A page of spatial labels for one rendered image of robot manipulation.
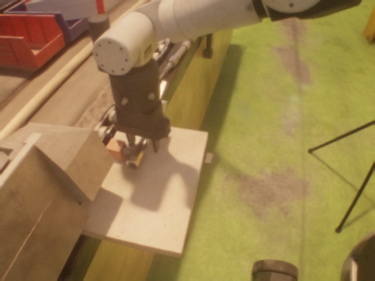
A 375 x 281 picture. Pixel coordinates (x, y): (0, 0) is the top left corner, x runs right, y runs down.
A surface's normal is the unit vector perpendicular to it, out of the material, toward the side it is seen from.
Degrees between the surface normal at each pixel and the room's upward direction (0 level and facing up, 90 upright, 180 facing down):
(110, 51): 90
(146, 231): 0
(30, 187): 80
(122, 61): 90
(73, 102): 0
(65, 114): 0
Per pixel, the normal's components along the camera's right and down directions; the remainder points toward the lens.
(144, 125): -0.29, 0.70
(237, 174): 0.01, -0.68
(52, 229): 0.95, 0.09
